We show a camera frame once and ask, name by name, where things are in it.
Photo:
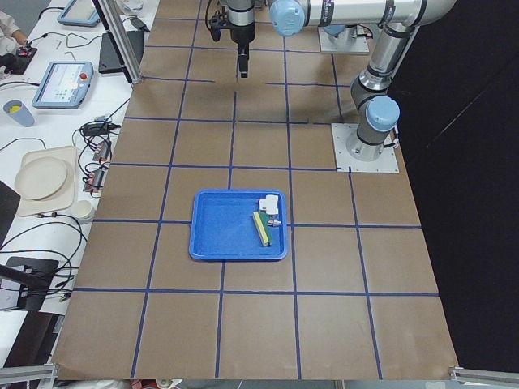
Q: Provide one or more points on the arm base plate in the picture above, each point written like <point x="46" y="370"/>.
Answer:
<point x="344" y="39"/>
<point x="346" y="155"/>

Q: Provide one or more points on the aluminium frame post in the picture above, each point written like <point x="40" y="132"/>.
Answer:
<point x="113" y="25"/>

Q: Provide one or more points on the teach pendant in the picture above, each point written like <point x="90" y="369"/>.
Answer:
<point x="64" y="85"/>
<point x="79" y="13"/>

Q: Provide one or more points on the white paper cup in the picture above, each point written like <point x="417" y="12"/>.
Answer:
<point x="83" y="211"/>

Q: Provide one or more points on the beige round plate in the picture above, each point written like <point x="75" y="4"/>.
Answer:
<point x="41" y="178"/>

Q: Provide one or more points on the grey blue cup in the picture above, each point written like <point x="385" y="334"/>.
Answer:
<point x="19" y="112"/>

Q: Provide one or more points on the blue plastic tray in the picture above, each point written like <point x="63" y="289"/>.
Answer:
<point x="223" y="229"/>

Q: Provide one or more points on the green yellow terminal block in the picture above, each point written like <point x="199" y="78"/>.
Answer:
<point x="263" y="222"/>

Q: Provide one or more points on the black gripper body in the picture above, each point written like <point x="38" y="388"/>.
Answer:
<point x="242" y="36"/>

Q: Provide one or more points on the far teach pendant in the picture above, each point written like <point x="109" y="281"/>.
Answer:
<point x="79" y="13"/>

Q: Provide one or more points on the white circuit breaker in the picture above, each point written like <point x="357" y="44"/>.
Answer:
<point x="269" y="204"/>

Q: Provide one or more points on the beige tray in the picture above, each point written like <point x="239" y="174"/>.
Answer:
<point x="61" y="199"/>

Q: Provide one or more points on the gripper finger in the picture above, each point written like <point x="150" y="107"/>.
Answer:
<point x="241" y="61"/>
<point x="245" y="60"/>

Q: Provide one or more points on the near teach pendant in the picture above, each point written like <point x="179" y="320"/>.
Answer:
<point x="64" y="85"/>

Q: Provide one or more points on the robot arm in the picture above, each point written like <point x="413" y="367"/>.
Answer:
<point x="383" y="29"/>

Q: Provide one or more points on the black monitor stand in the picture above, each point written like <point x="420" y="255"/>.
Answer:
<point x="25" y="282"/>

